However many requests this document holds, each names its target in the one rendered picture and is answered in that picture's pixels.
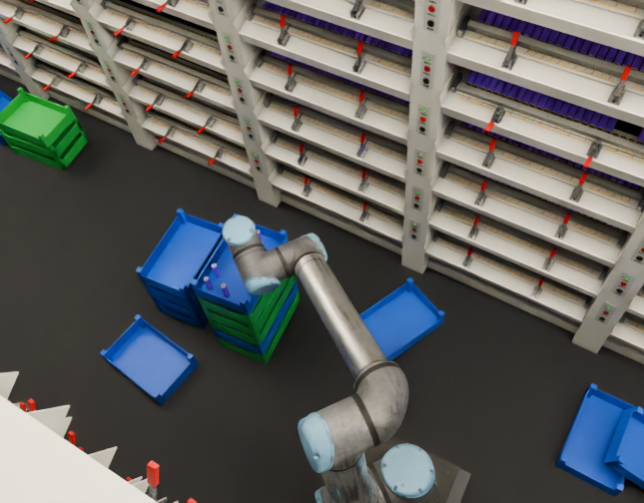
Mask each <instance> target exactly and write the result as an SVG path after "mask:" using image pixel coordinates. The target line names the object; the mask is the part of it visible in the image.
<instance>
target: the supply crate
mask: <svg viewBox="0 0 644 503"><path fill-rule="evenodd" d="M256 230H260V232H261V236H262V240H263V246H264V248H266V249H267V250H271V249H273V248H276V247H278V246H281V245H283V244H286V243H288V242H289V240H288V235H287V231H284V230H281V231H280V232H276V231H273V230H270V229H267V228H264V227H261V226H259V225H256ZM213 263H216V264H217V266H218V269H219V271H220V274H221V276H220V277H216V276H215V274H214V271H213V269H212V264H213ZM205 276H207V277H208V278H209V279H210V282H211V284H212V286H213V289H212V290H208V289H207V287H206V284H205V282H204V277H205ZM222 283H225V284H226V286H227V288H228V291H229V293H230V296H229V297H225V296H224V293H223V291H222V289H221V284H222ZM191 285H192V287H193V289H194V292H195V294H196V295H197V296H200V297H202V298H205V299H208V300H210V301H213V302H215V303H218V304H220V305H223V306H225V307H228V308H231V309H233V310H236V311H238V312H241V313H243V314H246V315H250V313H251V311H252V309H253V307H254V306H255V304H256V302H257V300H258V299H259V297H260V296H259V295H252V294H249V293H248V291H247V289H246V287H245V286H244V284H243V280H242V278H241V276H240V273H239V271H238V269H237V266H236V264H235V262H234V259H233V257H232V254H231V252H230V250H229V247H228V245H227V243H226V242H225V241H224V239H222V240H221V241H220V243H219V245H218V246H217V248H216V249H215V251H214V253H213V254H212V256H211V257H210V259H209V261H208V262H207V264H206V265H205V267H204V269H203V270H202V272H201V273H200V275H199V277H198V278H197V279H193V280H192V282H191Z"/></svg>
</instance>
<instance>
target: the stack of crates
mask: <svg viewBox="0 0 644 503"><path fill-rule="evenodd" d="M176 213H177V217H176V218H175V220H174V221H173V223H172V224H171V225H170V227H169V228H168V230H167V231H166V233H165V234H164V236H163V237H162V239H161V240H160V242H159V243H158V245H157V246H156V248H155V249H154V250H153V252H152V253H151V255H150V256H149V258H148V259H147V261H146V262H145V264H144V265H143V267H139V266H138V268H137V269H136V273H137V274H138V276H139V278H140V279H141V281H142V283H143V284H144V286H145V288H146V289H147V291H148V293H149V294H150V296H151V298H152V299H153V301H154V303H155V304H156V306H157V308H158V309H159V311H160V312H161V313H164V314H166V315H169V316H171V317H174V318H176V319H179V320H181V321H184V322H186V323H189V324H191V325H193V326H196V327H198V328H201V329H204V327H205V326H206V324H207V322H208V319H207V317H206V315H205V312H204V310H203V308H202V306H201V304H200V302H199V300H198V298H197V296H196V294H195V292H194V289H193V287H192V285H191V282H192V280H193V279H197V278H198V277H199V275H200V273H201V272H202V270H203V269H204V267H205V265H206V264H207V262H208V261H209V259H210V257H211V256H212V254H213V253H214V251H215V249H216V248H217V246H218V245H219V243H220V241H221V240H222V238H223V226H224V224H222V223H219V224H218V225H216V224H213V223H210V222H207V221H204V220H201V219H199V218H196V217H193V216H190V215H187V214H185V213H184V211H183V210H182V209H177V211H176Z"/></svg>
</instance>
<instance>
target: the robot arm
mask: <svg viewBox="0 0 644 503"><path fill-rule="evenodd" d="M223 239H224V241H225V242H226V243H227V245H228V247H229V250H230V252H231V254H232V257H233V259H234V262H235V264H236V266H237V269H238V271H239V273H240V276H241V278H242V280H243V284H244V286H245V287H246V289H247V291H248V293H249V294H252V295H261V294H265V293H269V292H271V291H272V290H275V289H277V288H278V287H279V286H280V284H281V280H283V279H286V278H288V277H290V276H293V275H296V276H297V277H298V278H299V279H300V281H301V283H302V285H303V287H304V288H305V290H306V292H307V294H308V296H309V297H310V299H311V301H312V303H313V305H314V306H315V308H316V310H317V312H318V314H319V315H320V317H321V319H322V322H323V323H324V325H325V327H326V329H327V331H328V332H329V334H330V336H331V338H332V340H333V341H334V343H335V345H336V347H337V349H338V350H339V352H340V354H341V356H342V358H343V359H344V361H345V363H346V365H347V367H348V368H349V370H350V372H351V374H352V376H353V377H354V379H355V383H354V386H353V390H354V393H355V394H354V395H352V396H350V397H347V398H345V399H343V400H341V401H339V402H337V403H334V404H332V405H330V406H328V407H326V408H324V409H321V410H319V411H317V412H313V413H310V414H309V415H308V416H307V417H305V418H303V419H301V420H300V422H299V424H298V432H299V436H300V439H301V443H302V446H303V449H304V452H305V454H306V457H307V459H308V461H309V463H310V465H311V467H312V469H313V470H314V471H315V472H316V473H321V474H322V479H323V481H324V484H325V486H323V487H321V488H320V489H319V490H317V491H316V494H315V495H316V499H317V502H318V503H436V502H437V498H438V486H437V482H436V479H435V471H434V467H433V464H432V461H431V459H430V457H429V456H428V455H427V453H426V452H425V451H424V450H422V449H421V448H420V447H418V446H416V445H413V444H407V443H404V444H398V445H396V446H393V447H392V448H390V449H389V450H388V451H387V452H386V453H385V454H384V456H383V458H381V459H379V460H377V461H375V462H373V463H371V464H369V465H367V466H366V462H365V456H364V452H365V451H367V450H369V449H372V448H374V447H376V446H378V445H381V444H383V443H384V442H386V441H387V440H388V439H389V438H390V437H392V436H393V434H394V433H395V432H396V430H397V429H398V428H399V426H400V424H401V422H402V420H403V418H404V416H405V412H406V409H407V404H408V397H409V389H408V383H407V379H406V377H405V374H404V373H403V371H402V370H401V368H400V367H399V365H398V364H397V363H395V362H392V361H388V360H387V359H386V357H385V356H384V354H383V352H382V351H381V349H380V348H379V346H378V344H377V343H376V341H375V340H374V338H373V336H372V335H371V333H370V332H369V330H368V328H367V327H366V325H365V324H364V322H363V321H362V319H361V317H360V316H359V314H358V313H357V311H356V309H355V308H354V306H353V305H352V303H351V301H350V300H349V298H348V297H347V295H346V293H345V292H344V290H343V289H342V287H341V285H340V284H339V282H338V281H337V279H336V277H335V276H334V274H333V273H332V271H331V269H330V268H329V266H328V265H327V263H326V261H327V254H326V251H325V249H324V246H323V244H322V242H321V240H320V239H319V237H318V236H317V235H315V234H308V235H305V236H301V237H300V238H297V239H295V240H293V241H290V242H288V243H286V244H283V245H281V246H278V247H276V248H273V249H271V250H267V249H266V248H264V246H263V241H261V239H260V237H259V235H258V232H257V230H256V224H255V221H254V220H250V219H249V218H247V217H244V216H235V217H232V218H230V219H228V220H227V221H226V222H225V224H224V226H223Z"/></svg>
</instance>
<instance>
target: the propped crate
mask: <svg viewBox="0 0 644 503"><path fill-rule="evenodd" d="M643 410H644V409H643V408H641V407H640V406H636V407H633V408H629V409H625V410H623V413H622V415H621V418H620V420H619V423H618V426H617V428H616V431H615V434H614V436H613V439H612V442H611V444H610V447H609V449H608V452H607V455H606V457H605V460H604V464H606V465H607V466H609V467H611V468H612V469H614V470H615V471H617V472H618V473H620V474H621V475H623V476H624V477H626V478H627V479H629V480H630V481H632V482H633V483H635V484H636V485H638V486H639V487H641V488H642V489H644V413H643Z"/></svg>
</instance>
